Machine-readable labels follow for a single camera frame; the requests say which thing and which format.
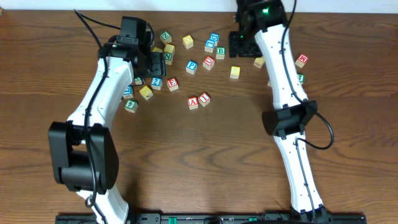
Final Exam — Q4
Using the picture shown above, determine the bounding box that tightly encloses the blue 2 block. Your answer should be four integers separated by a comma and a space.
151, 77, 162, 90

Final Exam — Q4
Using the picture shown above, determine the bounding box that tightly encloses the red A block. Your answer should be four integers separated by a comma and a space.
187, 96, 199, 110

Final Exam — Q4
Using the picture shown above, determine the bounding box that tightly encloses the red I block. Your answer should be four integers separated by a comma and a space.
198, 92, 211, 107

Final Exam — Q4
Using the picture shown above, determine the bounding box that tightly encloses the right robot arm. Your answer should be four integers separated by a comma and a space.
228, 0, 327, 223

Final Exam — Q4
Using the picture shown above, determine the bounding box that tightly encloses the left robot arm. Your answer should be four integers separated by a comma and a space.
48, 42, 166, 223

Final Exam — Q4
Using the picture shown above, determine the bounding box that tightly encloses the yellow block left of N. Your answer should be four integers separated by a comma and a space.
152, 47, 163, 52

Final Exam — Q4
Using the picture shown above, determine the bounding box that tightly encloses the green R block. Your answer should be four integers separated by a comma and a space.
134, 77, 145, 86

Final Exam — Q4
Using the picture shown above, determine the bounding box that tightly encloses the green B block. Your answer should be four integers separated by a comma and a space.
216, 47, 226, 60

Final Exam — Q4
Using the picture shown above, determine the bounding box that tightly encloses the green N block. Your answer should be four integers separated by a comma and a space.
164, 52, 174, 65

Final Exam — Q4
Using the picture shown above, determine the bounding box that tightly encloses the yellow block right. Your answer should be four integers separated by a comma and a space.
254, 57, 265, 68

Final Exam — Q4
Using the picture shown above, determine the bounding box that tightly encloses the yellow block above N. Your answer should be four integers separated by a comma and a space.
164, 44, 175, 55

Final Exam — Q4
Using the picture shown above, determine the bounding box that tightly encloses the yellow S block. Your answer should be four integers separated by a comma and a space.
230, 66, 241, 79

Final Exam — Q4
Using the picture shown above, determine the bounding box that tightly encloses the blue D block upper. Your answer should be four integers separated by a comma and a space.
209, 32, 220, 47

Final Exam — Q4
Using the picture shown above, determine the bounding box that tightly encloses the yellow block lower middle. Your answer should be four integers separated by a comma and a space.
139, 86, 153, 100

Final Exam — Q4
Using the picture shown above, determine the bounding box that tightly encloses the green Z block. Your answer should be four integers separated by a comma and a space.
160, 31, 172, 45

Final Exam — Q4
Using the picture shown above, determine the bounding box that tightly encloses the red E block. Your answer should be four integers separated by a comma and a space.
167, 78, 179, 91

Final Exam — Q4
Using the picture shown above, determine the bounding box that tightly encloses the blue L block lower left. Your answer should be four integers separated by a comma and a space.
123, 86, 134, 99

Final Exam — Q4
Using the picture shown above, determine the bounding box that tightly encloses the green 4 block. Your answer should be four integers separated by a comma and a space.
124, 100, 138, 113

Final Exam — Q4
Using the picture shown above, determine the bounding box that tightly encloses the blue P block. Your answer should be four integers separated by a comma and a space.
186, 60, 198, 75

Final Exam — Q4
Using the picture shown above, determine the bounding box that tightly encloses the yellow block top centre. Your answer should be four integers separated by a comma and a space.
183, 35, 194, 49

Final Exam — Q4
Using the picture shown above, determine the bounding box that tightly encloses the red M block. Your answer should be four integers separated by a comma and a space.
295, 54, 308, 68

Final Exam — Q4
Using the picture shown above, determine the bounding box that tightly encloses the green J block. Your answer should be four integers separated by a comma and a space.
297, 73, 305, 85

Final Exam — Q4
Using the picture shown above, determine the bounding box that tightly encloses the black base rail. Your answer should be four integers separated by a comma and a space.
55, 212, 368, 224

